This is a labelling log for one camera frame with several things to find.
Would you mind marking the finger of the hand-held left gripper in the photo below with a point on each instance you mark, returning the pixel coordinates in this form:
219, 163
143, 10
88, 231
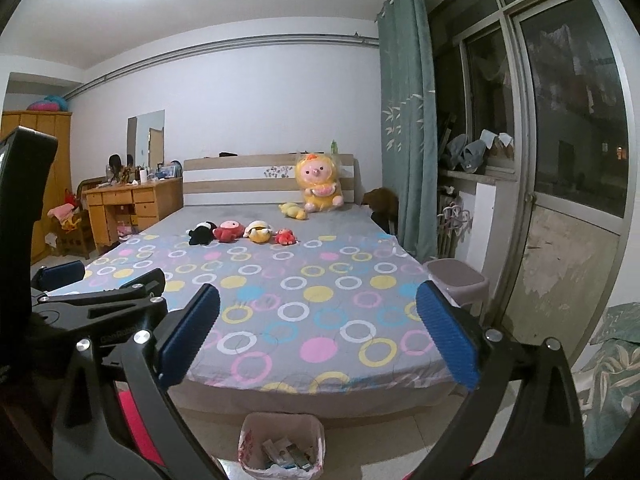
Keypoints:
140, 285
60, 272

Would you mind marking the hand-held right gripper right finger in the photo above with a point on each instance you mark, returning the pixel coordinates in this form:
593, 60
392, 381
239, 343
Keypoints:
447, 335

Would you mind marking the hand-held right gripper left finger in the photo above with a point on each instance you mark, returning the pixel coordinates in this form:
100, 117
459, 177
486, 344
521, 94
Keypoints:
189, 335

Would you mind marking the white plastic bag red print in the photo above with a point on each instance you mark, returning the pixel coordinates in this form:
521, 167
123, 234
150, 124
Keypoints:
252, 440

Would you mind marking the pink cloth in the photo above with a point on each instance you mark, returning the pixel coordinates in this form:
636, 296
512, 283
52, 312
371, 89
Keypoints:
61, 212

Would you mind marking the yellow wooden wardrobe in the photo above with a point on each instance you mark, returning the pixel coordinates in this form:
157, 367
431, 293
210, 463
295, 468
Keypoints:
62, 180

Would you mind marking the wooden chair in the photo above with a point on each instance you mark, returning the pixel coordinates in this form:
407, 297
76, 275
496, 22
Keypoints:
85, 232

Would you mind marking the grey plastic stool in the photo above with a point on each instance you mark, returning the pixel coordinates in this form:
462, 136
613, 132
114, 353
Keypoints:
457, 275

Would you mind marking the black white plush toy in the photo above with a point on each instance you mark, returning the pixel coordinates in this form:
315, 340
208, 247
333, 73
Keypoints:
202, 234

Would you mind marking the wooden desk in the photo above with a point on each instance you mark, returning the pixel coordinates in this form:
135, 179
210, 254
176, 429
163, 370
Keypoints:
150, 195

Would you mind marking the black-haired doll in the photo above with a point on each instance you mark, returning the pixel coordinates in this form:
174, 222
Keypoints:
115, 162

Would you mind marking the pink blue bundle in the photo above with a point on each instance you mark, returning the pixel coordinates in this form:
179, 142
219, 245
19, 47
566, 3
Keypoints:
47, 104

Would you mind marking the blue framed picture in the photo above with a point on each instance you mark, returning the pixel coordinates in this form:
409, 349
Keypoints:
170, 169

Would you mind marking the white panel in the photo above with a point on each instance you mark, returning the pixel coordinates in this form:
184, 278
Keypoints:
484, 220

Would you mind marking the yellow white plush toy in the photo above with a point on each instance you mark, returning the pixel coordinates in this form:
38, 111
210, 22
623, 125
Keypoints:
259, 232

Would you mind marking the circle-print bed sheet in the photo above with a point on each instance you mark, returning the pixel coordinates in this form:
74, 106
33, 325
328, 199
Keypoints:
300, 260

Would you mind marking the wooden bed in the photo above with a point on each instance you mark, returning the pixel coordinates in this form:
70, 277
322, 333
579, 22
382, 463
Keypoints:
225, 180

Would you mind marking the small red plush toy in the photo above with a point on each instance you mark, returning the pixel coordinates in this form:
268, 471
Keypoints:
285, 236

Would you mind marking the brown plush toy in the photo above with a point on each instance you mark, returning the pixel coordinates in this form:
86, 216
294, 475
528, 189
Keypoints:
382, 200

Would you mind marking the yellow duck plush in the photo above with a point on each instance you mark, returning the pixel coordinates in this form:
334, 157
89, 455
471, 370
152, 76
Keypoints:
292, 211

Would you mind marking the teal leaf-print curtain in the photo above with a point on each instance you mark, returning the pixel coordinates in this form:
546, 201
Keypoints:
405, 110
610, 370

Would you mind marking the grey slipper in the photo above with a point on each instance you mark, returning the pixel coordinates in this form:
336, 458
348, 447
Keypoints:
473, 156
455, 151

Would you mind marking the large yellow plush doll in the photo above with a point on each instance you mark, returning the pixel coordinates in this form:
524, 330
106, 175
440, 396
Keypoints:
317, 180

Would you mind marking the white-framed window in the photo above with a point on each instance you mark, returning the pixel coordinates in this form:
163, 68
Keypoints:
570, 110

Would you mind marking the wall mirror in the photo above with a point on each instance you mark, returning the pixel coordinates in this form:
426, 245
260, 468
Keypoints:
145, 135

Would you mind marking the grey wall pipe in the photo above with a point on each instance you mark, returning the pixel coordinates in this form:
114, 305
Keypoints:
280, 40

